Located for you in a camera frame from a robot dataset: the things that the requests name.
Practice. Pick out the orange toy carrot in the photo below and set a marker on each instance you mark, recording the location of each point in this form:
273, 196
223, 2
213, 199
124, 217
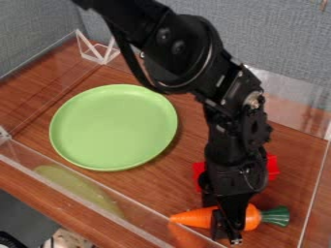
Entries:
199, 217

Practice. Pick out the clear acrylic enclosure wall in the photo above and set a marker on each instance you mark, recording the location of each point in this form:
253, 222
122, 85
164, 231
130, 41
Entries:
120, 208

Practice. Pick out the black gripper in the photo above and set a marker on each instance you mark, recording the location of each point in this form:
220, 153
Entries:
228, 184

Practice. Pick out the clear acrylic corner bracket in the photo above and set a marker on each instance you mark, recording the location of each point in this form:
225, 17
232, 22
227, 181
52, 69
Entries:
97, 53

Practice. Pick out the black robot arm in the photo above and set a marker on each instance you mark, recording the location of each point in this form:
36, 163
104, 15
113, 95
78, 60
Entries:
176, 56

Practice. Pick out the green plastic plate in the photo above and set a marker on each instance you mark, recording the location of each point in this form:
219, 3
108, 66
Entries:
113, 127

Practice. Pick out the red toy pepper block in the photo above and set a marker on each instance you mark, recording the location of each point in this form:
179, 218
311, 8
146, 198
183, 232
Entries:
199, 168

